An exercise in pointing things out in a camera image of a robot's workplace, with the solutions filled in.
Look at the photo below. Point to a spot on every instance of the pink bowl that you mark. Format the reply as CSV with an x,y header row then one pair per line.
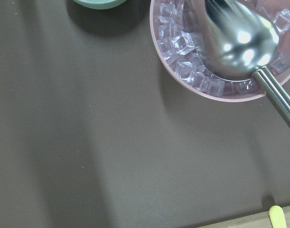
x,y
172,36

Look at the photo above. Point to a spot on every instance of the metal ice scoop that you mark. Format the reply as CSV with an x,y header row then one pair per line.
x,y
238,44

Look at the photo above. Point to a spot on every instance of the green bowl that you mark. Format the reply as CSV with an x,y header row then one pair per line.
x,y
100,4

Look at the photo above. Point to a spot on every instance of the wooden cutting board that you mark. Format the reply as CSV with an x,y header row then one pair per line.
x,y
259,220

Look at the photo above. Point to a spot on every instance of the yellow plastic knife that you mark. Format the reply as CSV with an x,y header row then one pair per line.
x,y
277,217

